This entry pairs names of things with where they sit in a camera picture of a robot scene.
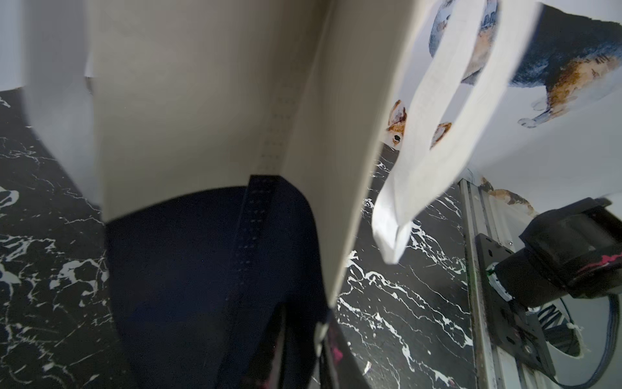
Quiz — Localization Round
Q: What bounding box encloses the dark blue white bag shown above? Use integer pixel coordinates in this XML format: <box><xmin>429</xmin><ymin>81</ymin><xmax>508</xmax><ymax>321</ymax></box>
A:
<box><xmin>21</xmin><ymin>0</ymin><xmax>543</xmax><ymax>389</ymax></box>

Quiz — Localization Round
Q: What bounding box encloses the aluminium frame rail front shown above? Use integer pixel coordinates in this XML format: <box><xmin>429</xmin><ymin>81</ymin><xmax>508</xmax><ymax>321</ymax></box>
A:
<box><xmin>458</xmin><ymin>178</ymin><xmax>545</xmax><ymax>389</ymax></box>

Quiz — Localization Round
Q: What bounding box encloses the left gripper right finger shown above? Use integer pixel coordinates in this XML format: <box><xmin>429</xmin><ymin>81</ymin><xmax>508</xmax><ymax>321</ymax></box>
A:
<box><xmin>319</xmin><ymin>320</ymin><xmax>370</xmax><ymax>389</ymax></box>

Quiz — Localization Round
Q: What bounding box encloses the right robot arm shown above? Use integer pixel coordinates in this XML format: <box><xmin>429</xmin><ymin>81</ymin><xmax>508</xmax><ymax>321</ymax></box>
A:
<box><xmin>486</xmin><ymin>198</ymin><xmax>621</xmax><ymax>308</ymax></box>

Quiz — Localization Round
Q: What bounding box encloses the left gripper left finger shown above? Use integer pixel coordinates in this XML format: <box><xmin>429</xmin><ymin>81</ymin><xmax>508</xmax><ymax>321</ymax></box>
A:
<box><xmin>258</xmin><ymin>306</ymin><xmax>288</xmax><ymax>389</ymax></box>

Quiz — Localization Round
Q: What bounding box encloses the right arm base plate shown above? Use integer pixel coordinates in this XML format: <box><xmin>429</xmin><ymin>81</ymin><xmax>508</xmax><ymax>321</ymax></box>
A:
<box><xmin>475</xmin><ymin>233</ymin><xmax>556</xmax><ymax>376</ymax></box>

